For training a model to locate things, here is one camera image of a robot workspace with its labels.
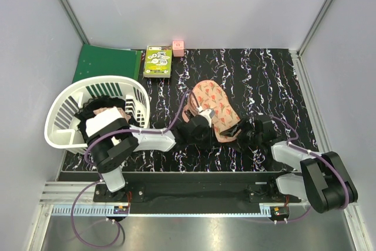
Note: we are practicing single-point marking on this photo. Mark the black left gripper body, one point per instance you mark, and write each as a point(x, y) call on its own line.
point(204, 139)

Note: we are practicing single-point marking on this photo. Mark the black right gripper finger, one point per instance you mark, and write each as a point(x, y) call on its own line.
point(230, 133)
point(240, 125)

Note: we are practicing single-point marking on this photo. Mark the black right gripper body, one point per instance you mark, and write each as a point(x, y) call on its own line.
point(249, 137)

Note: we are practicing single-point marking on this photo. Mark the pink mesh bra laundry bag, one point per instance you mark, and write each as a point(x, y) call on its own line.
point(209, 95)

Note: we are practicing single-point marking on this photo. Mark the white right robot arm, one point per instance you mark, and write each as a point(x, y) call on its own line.
point(319, 178)

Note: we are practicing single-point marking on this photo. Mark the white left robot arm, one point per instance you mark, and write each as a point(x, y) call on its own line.
point(111, 140)

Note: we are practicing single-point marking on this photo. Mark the black lace bra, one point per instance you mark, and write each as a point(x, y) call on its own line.
point(94, 104)

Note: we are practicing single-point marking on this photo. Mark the white plastic laundry basket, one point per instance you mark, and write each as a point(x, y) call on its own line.
point(61, 126)

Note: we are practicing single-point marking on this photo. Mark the black patterned table mat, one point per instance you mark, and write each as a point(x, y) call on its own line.
point(255, 81)

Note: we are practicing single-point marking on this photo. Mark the green card box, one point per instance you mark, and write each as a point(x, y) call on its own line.
point(158, 62)

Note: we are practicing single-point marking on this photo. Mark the small pink box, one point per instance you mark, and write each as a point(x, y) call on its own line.
point(178, 48)

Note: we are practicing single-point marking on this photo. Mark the green cutting mat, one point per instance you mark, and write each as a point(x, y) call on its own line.
point(99, 61)

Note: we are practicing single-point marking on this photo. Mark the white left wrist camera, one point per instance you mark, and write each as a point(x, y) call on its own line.
point(209, 114)

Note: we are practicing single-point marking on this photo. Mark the white slotted cable duct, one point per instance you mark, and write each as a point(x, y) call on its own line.
point(88, 210)

